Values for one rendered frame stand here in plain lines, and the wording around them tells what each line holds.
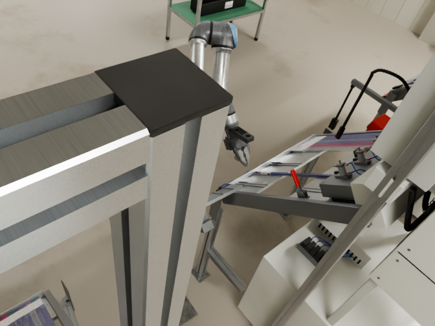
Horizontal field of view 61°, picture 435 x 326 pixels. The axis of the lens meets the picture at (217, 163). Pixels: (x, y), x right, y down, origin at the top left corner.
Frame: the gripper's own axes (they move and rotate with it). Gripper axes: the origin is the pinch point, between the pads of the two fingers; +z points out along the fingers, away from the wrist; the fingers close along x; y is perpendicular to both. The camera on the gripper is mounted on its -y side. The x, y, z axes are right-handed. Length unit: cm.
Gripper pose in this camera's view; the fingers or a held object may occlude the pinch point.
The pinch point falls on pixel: (246, 163)
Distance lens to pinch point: 174.9
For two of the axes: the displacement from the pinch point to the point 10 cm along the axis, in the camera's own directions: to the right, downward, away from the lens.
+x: -7.5, 4.0, -5.2
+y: -5.7, -0.1, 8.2
